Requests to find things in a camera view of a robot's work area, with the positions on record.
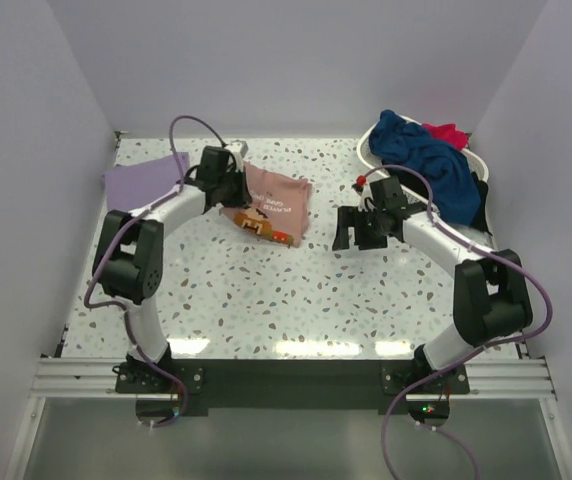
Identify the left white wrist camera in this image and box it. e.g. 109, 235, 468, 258
225, 140, 248, 172

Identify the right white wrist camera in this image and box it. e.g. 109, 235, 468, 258
354, 181, 373, 211

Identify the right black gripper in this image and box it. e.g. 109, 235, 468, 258
332, 206, 387, 251

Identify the white laundry basket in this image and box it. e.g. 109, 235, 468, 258
356, 113, 491, 221

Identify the blue t shirt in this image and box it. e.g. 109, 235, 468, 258
368, 109, 481, 226

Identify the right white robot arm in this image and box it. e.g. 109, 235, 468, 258
332, 176, 533, 393

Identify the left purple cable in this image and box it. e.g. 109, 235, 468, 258
83, 115, 227, 429

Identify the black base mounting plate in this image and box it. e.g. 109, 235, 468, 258
114, 357, 472, 426

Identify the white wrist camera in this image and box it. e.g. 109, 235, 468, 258
354, 181, 373, 211
225, 140, 248, 172

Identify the red t shirt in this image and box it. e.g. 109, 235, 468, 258
422, 123, 469, 150

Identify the pink t shirt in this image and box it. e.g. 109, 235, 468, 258
220, 162, 312, 247

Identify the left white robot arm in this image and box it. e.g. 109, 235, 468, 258
84, 140, 251, 392

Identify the folded purple t shirt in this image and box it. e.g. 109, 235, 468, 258
103, 155, 180, 212

